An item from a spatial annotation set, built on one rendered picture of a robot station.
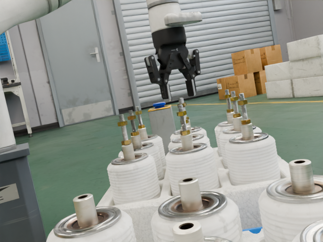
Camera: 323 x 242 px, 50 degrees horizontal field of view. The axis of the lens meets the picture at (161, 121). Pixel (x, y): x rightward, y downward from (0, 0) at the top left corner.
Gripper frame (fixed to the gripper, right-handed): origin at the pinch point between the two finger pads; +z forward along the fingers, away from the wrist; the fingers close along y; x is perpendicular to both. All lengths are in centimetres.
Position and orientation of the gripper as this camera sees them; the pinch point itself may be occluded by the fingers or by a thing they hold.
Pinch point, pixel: (179, 92)
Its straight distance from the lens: 79.6
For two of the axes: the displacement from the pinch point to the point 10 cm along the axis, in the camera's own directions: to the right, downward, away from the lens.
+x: 5.5, -0.2, -8.3
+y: -8.1, 2.2, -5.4
